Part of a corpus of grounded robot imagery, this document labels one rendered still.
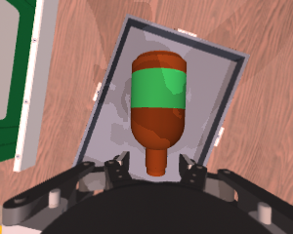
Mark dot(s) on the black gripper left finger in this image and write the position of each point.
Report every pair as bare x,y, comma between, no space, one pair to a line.
31,211

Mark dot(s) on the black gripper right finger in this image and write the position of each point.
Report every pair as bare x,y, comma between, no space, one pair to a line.
272,212

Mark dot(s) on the brown bottle with green label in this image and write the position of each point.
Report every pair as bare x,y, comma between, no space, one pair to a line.
158,105

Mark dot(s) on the grey rectangular tray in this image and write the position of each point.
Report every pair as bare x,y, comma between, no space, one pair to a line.
213,74

